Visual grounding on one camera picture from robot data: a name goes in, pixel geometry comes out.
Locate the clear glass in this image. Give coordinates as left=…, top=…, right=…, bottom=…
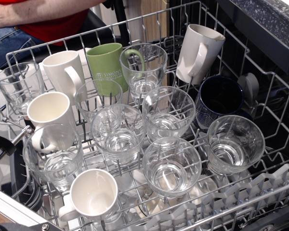
left=23, top=124, right=83, bottom=192
left=142, top=86, right=196, bottom=142
left=119, top=43, right=168, bottom=105
left=142, top=137, right=202, bottom=198
left=0, top=62, right=44, bottom=116
left=91, top=104, right=146, bottom=166
left=205, top=115, right=265, bottom=175

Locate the person in red shirt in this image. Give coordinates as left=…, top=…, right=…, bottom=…
left=0, top=0, right=90, bottom=70

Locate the clear glass front centre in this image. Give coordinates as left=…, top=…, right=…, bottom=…
left=142, top=137, right=202, bottom=198

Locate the person's bare forearm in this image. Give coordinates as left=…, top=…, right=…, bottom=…
left=0, top=0, right=103, bottom=28

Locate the tall white mug rear left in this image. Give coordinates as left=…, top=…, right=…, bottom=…
left=42, top=51, right=85, bottom=105

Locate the clear glass before green mug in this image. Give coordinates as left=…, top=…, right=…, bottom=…
left=75, top=79, right=123, bottom=123

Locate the tall white mug rear right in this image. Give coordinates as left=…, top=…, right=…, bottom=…
left=176, top=24, right=225, bottom=85

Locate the grey wire dishwasher rack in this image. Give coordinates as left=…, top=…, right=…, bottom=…
left=0, top=0, right=289, bottom=231

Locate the tall white mug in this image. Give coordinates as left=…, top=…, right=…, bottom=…
left=176, top=24, right=225, bottom=85
left=42, top=51, right=85, bottom=105

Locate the clear glass front left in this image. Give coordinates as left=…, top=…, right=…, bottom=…
left=23, top=124, right=83, bottom=192

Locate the speckled dark countertop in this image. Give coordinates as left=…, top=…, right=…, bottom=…
left=217, top=0, right=289, bottom=74

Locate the green Simons Institute mug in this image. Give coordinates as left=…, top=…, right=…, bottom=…
left=86, top=43, right=145, bottom=97

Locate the clear glass rear centre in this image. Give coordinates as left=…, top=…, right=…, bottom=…
left=119, top=43, right=168, bottom=105

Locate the clear glass centre right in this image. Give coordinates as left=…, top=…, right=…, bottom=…
left=142, top=86, right=196, bottom=142

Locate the white mug front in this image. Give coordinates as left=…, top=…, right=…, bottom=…
left=58, top=168, right=118, bottom=221

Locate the clear glass far left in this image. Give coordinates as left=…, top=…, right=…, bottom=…
left=0, top=62, right=44, bottom=116

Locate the dark blue mug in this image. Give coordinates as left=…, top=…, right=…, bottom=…
left=194, top=76, right=244, bottom=130

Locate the white mug left middle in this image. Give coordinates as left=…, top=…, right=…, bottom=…
left=27, top=91, right=76, bottom=152

